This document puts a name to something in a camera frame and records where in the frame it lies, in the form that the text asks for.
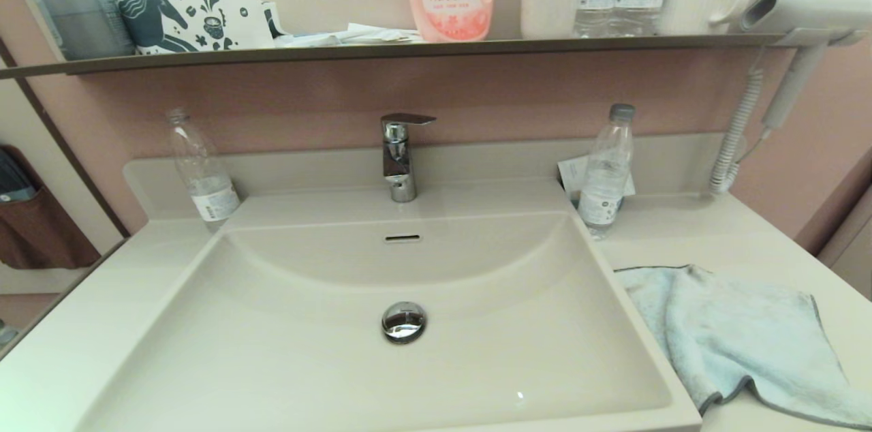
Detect beige sink basin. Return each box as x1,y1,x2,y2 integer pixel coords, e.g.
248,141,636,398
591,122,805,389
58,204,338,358
74,176,704,432

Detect white coiled dryer cord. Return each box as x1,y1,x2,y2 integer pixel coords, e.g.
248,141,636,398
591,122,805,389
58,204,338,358
708,50,767,196

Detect clear bottle with grey cap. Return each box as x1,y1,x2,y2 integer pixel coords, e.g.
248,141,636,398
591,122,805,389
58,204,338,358
577,103,636,240

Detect grey translucent tall bottle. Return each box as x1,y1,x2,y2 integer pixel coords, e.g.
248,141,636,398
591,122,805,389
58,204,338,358
19,0,135,61

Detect white pouch with horse print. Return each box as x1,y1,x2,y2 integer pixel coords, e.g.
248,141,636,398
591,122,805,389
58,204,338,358
106,0,277,56

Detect white papers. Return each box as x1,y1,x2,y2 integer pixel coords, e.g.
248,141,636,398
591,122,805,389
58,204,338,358
272,22,423,48

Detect dark grey flat item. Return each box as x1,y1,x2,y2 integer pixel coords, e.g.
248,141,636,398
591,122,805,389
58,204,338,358
0,149,36,203

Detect light blue microfibre cloth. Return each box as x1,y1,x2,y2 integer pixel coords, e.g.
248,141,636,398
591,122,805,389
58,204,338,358
614,264,872,430

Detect clear bottle without cap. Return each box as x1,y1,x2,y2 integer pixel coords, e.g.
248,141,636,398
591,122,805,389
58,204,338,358
165,107,242,232

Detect grey wall shelf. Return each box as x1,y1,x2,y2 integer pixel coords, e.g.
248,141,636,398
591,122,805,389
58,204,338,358
0,33,784,80

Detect chrome drain stopper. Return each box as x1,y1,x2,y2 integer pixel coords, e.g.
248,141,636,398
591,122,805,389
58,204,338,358
381,301,427,345

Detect white hair dryer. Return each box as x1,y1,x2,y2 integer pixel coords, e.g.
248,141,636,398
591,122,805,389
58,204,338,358
739,0,872,141

